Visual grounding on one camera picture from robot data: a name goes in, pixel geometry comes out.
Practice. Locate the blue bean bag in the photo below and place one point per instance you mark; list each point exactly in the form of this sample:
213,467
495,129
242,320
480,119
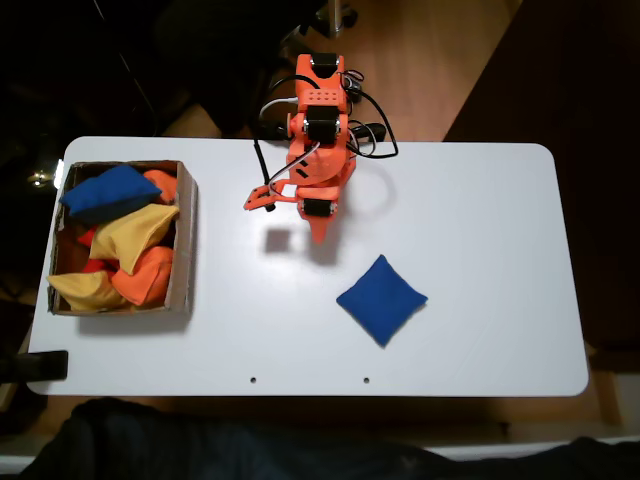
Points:
105,192
382,300

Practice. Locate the cardboard box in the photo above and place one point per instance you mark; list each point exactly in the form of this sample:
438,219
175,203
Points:
185,240

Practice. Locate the small orange bean bag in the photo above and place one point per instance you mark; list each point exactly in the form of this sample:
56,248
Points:
162,182

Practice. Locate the large orange bean bag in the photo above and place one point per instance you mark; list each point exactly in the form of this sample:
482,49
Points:
145,280

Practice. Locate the large yellow bean bag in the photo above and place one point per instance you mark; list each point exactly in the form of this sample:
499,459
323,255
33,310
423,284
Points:
130,235

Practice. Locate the red bean bag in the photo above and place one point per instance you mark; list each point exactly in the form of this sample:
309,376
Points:
87,236

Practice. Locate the flat yellow bean bag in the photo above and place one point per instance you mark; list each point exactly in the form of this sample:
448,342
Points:
85,292

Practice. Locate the metal office chair base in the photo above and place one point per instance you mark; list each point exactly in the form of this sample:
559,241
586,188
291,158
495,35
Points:
340,15

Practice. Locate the person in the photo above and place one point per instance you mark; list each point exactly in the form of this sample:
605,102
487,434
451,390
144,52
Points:
200,445

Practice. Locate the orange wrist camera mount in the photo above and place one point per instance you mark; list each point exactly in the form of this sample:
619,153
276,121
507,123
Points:
256,196

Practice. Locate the black table edge bracket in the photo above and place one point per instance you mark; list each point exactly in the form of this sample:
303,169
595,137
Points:
45,365

